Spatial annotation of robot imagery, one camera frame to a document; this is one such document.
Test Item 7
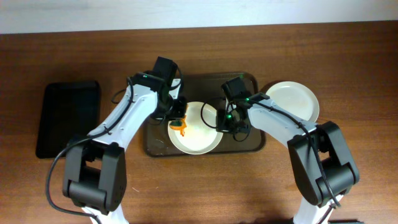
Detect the white plate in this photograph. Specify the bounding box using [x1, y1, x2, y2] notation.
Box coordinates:
[266, 81, 320, 122]
[167, 101, 223, 155]

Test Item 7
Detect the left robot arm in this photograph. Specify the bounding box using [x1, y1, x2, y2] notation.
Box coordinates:
[62, 57, 187, 223]

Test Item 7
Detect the black plastic tray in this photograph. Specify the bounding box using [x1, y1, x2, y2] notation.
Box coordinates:
[35, 80, 101, 159]

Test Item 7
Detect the pale grey plate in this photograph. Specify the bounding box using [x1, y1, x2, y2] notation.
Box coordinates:
[226, 100, 249, 124]

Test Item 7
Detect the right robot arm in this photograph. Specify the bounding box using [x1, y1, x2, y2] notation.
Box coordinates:
[216, 77, 359, 223]

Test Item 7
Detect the brown serving tray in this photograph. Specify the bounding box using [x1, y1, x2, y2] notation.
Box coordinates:
[144, 72, 266, 157]

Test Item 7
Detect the green and orange sponge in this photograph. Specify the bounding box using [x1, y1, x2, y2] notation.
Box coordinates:
[169, 115, 187, 137]

